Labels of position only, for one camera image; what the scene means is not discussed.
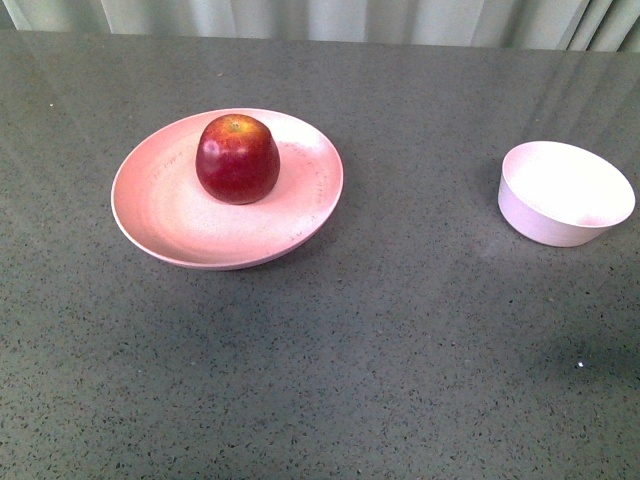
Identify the pink plate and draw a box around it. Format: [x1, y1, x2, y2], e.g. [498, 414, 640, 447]
[111, 108, 344, 270]

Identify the white curtain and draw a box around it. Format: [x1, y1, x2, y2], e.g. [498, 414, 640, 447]
[1, 0, 639, 52]

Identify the red apple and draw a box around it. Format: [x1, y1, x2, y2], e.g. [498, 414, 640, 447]
[195, 113, 280, 205]

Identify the pale pink bowl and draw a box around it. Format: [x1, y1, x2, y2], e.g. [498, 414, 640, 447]
[498, 141, 636, 247]

